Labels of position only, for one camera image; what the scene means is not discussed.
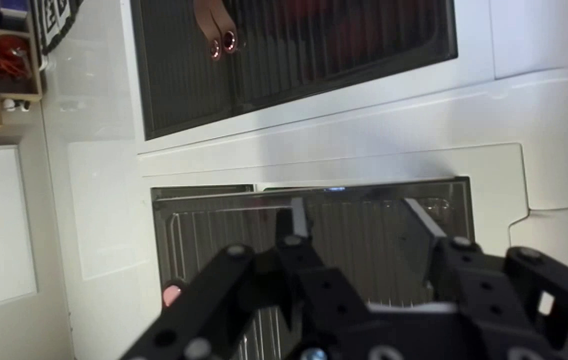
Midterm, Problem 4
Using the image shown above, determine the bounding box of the black white fiducial tag board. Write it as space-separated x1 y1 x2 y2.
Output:
29 0 85 57

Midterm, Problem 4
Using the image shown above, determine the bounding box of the wooden shelf unit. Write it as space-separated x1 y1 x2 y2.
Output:
0 0 46 133

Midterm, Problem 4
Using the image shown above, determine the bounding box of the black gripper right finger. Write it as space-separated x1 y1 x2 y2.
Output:
402 197 568 360

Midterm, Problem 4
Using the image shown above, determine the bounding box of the white three-tier cabinet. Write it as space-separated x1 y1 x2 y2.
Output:
42 0 568 360

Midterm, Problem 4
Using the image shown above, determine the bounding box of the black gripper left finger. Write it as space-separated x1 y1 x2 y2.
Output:
119 197 372 360

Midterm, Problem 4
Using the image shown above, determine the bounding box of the red shelf item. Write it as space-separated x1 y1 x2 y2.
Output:
0 36 32 81

